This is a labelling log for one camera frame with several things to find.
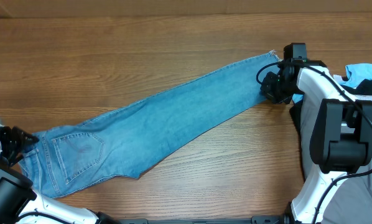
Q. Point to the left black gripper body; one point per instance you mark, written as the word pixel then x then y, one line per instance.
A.
pixel 3 146

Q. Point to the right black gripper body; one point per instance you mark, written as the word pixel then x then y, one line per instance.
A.
pixel 278 90

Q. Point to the light blue denim jeans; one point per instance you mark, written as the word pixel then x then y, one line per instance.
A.
pixel 129 141

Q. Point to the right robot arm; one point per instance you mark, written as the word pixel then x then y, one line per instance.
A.
pixel 341 140

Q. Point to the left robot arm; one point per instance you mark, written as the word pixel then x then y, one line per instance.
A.
pixel 19 202

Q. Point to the light blue shirt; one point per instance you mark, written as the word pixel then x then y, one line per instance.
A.
pixel 360 74

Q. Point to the black garment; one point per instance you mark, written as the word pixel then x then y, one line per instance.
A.
pixel 364 88

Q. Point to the grey garment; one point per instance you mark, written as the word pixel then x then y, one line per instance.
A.
pixel 352 203

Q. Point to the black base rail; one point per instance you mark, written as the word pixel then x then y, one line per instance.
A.
pixel 198 221

